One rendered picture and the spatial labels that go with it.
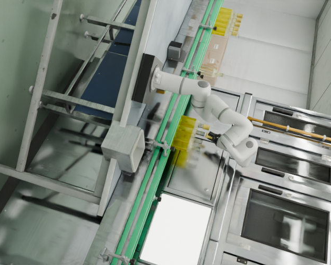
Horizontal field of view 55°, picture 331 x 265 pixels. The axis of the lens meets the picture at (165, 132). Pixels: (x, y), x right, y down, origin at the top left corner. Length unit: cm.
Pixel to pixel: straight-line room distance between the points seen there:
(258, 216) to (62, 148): 134
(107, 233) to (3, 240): 67
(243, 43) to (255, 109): 496
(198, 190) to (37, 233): 99
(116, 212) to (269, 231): 91
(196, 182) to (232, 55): 522
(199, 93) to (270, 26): 634
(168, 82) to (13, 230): 125
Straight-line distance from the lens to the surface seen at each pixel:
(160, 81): 172
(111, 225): 179
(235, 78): 665
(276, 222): 213
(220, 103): 163
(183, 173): 208
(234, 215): 207
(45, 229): 210
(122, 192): 184
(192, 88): 169
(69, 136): 232
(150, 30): 174
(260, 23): 796
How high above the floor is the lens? 122
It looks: 9 degrees down
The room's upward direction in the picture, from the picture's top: 106 degrees clockwise
